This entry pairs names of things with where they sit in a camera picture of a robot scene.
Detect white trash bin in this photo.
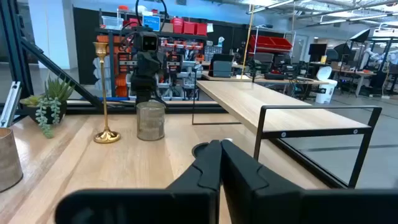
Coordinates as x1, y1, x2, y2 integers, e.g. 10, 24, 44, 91
314, 65, 338, 105

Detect black equipment case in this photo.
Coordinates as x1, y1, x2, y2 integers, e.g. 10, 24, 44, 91
208, 54, 234, 78

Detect wooden background desk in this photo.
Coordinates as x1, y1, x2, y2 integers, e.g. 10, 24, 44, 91
201, 70, 330, 86

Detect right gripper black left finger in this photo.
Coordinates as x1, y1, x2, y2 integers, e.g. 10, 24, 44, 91
55, 139, 223, 224

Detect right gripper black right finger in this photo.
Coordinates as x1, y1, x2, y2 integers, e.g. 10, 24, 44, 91
221, 139, 398, 224

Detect black metal table frame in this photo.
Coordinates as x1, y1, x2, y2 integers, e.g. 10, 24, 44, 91
0, 0, 352, 189

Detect red storage bin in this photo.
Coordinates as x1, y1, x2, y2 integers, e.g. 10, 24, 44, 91
183, 21, 197, 35
170, 17, 185, 34
195, 22, 208, 36

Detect gold candlestick holder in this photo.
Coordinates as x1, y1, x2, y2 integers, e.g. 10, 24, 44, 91
92, 42, 121, 144

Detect black monitor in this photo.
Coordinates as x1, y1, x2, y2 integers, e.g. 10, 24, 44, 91
308, 43, 328, 63

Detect wooden shelf black frame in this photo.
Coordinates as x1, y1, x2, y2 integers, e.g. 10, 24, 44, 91
192, 68, 382, 190

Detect silver aluminium extrusion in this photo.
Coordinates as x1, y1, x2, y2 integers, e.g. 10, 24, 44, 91
0, 81, 22, 128

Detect storage rack orange bins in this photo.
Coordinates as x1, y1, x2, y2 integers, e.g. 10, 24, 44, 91
95, 7, 208, 102

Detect succulent plant black pot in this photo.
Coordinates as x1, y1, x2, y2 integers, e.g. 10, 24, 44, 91
19, 76, 76, 139

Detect black round table grommet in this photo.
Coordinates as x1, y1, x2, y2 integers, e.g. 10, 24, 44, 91
191, 142, 212, 159

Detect blue sign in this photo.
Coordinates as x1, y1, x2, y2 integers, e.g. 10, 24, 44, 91
142, 15, 161, 32

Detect clear plastic bin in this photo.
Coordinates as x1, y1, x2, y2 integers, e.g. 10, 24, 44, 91
101, 15, 124, 30

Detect yellow pole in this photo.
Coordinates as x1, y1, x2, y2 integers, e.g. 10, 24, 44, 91
241, 4, 256, 78

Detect red tilted bin rack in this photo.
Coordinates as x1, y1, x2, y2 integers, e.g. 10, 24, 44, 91
248, 34, 294, 54

